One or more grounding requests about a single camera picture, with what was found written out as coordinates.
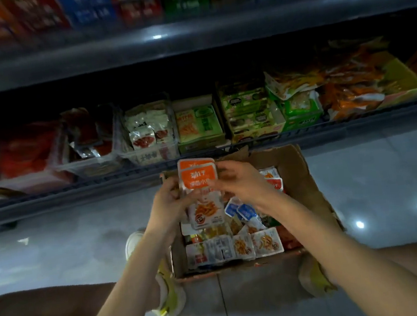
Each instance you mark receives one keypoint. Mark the person's left hand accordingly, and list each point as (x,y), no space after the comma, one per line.
(167,206)

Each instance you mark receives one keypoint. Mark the person's right hand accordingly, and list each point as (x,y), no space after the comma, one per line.
(246,185)

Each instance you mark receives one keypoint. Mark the handful of white orange-top packets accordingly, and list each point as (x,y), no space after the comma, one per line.
(199,176)

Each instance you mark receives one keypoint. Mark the brown cardboard box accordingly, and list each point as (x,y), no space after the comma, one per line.
(302,182)

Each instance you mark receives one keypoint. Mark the grey metal store shelf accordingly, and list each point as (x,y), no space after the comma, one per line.
(179,38)

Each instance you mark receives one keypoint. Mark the person's right forearm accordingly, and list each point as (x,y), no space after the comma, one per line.
(365,258)

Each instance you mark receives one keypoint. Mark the person's left forearm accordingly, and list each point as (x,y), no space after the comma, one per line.
(130,294)

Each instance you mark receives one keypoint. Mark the person's left shoe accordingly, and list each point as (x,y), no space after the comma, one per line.
(168,290)

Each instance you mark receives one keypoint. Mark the person's shoe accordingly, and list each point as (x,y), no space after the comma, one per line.
(168,290)
(314,276)

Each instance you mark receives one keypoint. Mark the person's right shoe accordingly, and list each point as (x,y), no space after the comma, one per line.
(314,276)

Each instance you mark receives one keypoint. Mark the clear plastic tray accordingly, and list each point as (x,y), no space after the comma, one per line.
(26,186)
(151,157)
(92,169)

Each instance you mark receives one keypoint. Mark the green orange display carton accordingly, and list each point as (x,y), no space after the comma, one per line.
(198,123)

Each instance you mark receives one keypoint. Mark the white sock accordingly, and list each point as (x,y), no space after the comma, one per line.
(162,290)

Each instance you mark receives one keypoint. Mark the green snack packets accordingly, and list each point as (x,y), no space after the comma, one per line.
(299,107)

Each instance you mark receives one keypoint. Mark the pile of orange yellow packets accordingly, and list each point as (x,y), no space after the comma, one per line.
(343,82)

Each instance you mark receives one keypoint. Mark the pile of red snack packets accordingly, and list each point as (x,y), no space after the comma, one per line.
(21,148)

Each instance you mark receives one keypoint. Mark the lime green display tray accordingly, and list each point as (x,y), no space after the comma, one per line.
(400,79)

